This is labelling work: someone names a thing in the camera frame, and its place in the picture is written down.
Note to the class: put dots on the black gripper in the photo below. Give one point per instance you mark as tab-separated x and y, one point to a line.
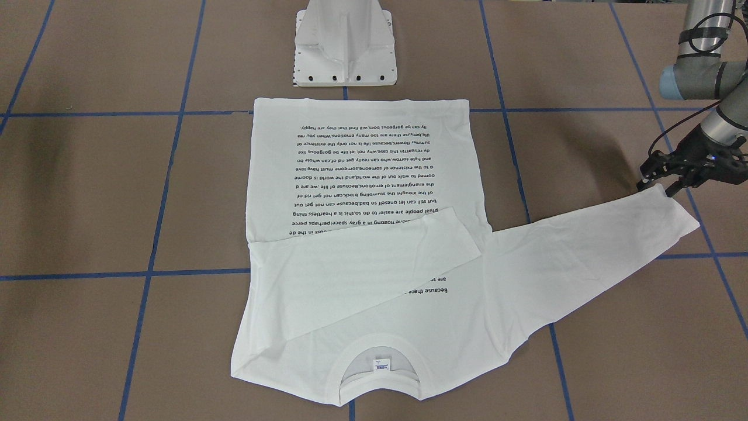
691	148

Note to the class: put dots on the white long-sleeve printed shirt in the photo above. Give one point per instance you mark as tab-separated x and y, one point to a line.
374	266

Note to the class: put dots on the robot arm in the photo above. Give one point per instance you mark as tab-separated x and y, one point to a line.
700	73

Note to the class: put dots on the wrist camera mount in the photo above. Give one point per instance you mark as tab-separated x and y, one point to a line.
724	164

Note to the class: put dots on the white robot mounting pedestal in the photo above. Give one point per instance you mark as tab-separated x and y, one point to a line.
344	44

